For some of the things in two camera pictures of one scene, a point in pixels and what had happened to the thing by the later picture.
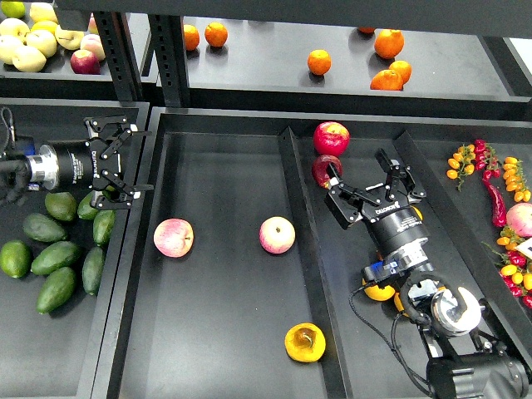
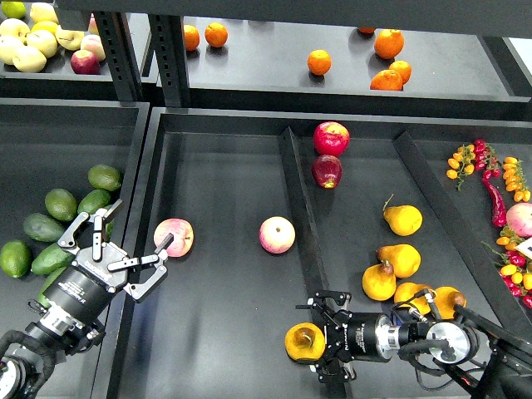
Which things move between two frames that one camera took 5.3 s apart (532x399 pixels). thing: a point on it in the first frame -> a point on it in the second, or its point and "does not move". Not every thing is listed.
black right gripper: (394, 222) -> (366, 337)
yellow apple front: (28, 59) does not move
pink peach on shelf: (93, 43) does not move
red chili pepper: (499, 217) does not move
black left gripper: (93, 164) -> (81, 294)
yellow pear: (305, 342) does not move
